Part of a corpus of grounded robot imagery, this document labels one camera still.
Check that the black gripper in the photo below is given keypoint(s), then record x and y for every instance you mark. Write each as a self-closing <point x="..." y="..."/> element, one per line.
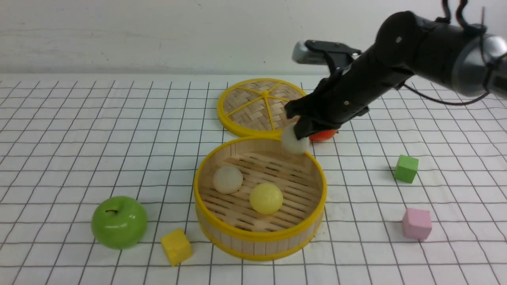
<point x="345" y="94"/>

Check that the white bun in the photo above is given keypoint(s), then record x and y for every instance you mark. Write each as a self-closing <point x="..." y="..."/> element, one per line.
<point x="227" y="179"/>
<point x="290" y="142"/>

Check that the yellow bun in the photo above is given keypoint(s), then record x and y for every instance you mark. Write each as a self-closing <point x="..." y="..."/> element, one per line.
<point x="266" y="198"/>

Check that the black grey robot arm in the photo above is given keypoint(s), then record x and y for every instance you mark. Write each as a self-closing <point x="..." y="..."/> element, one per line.
<point x="466" y="60"/>

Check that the woven bamboo steamer lid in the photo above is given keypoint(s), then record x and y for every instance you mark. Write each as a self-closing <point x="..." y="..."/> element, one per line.
<point x="255" y="107"/>

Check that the bamboo steamer tray yellow rim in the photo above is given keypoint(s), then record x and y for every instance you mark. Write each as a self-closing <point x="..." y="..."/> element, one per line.
<point x="230" y="222"/>

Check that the red tomato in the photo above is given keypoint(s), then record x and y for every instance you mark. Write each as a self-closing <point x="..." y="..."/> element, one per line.
<point x="323" y="135"/>

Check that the green foam cube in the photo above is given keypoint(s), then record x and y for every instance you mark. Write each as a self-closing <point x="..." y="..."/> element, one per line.
<point x="406" y="168"/>

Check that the white grid tablecloth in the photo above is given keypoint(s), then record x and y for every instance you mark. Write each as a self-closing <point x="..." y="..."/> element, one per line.
<point x="68" y="143"/>

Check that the pink foam cube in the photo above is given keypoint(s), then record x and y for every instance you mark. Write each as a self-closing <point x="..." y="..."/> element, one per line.
<point x="416" y="224"/>

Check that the yellow foam cube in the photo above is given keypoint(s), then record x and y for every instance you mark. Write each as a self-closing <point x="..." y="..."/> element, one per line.
<point x="176" y="247"/>

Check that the green apple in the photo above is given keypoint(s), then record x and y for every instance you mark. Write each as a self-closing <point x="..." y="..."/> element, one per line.
<point x="119" y="222"/>

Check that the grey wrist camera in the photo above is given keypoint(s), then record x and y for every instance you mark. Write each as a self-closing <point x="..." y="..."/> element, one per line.
<point x="320" y="52"/>

